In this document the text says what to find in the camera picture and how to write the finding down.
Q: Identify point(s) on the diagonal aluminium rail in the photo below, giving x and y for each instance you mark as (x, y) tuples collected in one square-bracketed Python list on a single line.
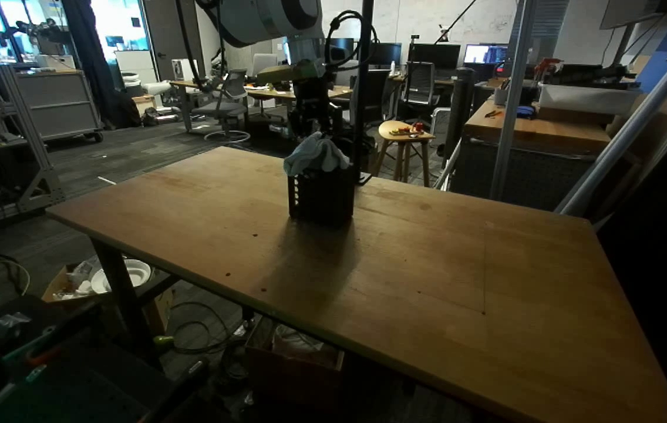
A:
[(635, 119)]

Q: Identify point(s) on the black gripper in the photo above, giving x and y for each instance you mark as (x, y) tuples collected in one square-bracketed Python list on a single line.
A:
[(311, 103)]

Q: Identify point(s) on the lit computer monitor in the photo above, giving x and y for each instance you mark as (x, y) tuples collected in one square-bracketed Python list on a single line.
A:
[(486, 55)]

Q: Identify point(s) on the black perforated basket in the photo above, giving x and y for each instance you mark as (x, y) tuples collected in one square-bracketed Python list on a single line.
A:
[(324, 202)]

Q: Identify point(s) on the dark computer monitor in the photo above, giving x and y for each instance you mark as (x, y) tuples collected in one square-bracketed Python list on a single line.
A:
[(432, 58), (385, 55)]

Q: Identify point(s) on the grey office chair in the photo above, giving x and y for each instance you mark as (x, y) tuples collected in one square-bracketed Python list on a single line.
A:
[(419, 83)]

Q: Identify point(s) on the white storage bin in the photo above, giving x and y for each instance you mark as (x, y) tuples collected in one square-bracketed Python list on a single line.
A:
[(582, 99)]

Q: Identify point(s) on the white and blue towel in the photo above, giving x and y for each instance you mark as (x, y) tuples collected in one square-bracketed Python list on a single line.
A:
[(312, 156)]

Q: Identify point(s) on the cardboard box with white packing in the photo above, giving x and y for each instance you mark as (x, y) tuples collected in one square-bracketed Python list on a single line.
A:
[(295, 373)]

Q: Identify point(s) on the round wooden stool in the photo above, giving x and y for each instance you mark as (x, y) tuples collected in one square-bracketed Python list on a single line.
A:
[(420, 135)]

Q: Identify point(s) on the grey drawer cabinet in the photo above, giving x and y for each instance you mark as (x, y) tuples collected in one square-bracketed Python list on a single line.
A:
[(60, 108)]

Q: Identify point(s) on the cardboard box with bowl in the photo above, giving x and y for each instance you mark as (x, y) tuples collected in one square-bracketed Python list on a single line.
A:
[(60, 286)]

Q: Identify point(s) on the grey metal shelf rack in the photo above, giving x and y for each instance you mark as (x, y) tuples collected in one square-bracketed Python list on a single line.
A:
[(35, 149)]

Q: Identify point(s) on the red tool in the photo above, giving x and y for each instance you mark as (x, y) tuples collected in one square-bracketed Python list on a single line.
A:
[(403, 130)]

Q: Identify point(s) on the black tray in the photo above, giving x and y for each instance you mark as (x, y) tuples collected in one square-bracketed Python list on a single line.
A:
[(582, 76)]

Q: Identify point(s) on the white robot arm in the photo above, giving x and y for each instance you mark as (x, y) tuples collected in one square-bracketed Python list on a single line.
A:
[(263, 19)]

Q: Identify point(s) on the white bowl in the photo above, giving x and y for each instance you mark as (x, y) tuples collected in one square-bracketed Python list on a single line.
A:
[(135, 274)]

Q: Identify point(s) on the wooden workbench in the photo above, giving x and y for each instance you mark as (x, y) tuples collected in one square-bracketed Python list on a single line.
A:
[(537, 133)]

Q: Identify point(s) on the silver vertical post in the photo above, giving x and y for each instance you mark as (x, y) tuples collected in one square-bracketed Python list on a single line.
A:
[(513, 95)]

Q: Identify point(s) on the black table leg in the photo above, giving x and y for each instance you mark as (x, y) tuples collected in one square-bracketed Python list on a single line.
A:
[(123, 297)]

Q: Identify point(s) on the black vertical pole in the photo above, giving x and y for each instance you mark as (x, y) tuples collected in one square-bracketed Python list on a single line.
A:
[(362, 78)]

